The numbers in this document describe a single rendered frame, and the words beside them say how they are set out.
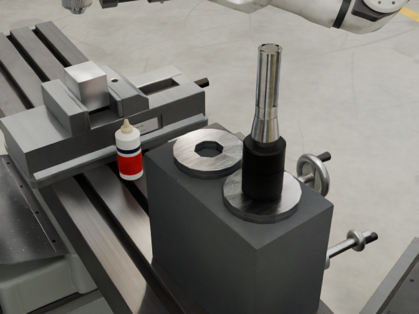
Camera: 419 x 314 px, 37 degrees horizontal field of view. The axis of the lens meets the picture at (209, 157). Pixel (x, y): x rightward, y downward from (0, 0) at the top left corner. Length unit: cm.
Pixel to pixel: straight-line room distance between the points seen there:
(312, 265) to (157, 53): 279
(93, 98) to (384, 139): 196
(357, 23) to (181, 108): 35
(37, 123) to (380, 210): 164
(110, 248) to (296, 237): 33
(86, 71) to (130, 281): 38
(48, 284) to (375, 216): 158
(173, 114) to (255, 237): 50
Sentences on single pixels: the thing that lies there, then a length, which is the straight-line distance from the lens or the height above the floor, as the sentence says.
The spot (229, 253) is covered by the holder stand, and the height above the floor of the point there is 108.
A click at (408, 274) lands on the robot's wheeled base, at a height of 59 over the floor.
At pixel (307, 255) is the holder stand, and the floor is 106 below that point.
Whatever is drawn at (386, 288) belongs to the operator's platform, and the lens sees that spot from 165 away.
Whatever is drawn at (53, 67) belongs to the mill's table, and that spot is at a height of 93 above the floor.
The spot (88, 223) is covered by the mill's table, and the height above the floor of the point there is 93.
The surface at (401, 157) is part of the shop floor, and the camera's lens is 278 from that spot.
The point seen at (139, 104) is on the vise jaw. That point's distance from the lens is 109.
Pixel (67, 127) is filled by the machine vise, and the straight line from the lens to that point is 107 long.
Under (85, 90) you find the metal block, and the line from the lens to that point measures 107.
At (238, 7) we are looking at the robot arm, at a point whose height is 117.
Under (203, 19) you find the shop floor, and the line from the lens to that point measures 386.
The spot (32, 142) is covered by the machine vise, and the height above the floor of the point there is 100.
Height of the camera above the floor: 160
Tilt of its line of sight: 37 degrees down
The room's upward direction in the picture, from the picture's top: straight up
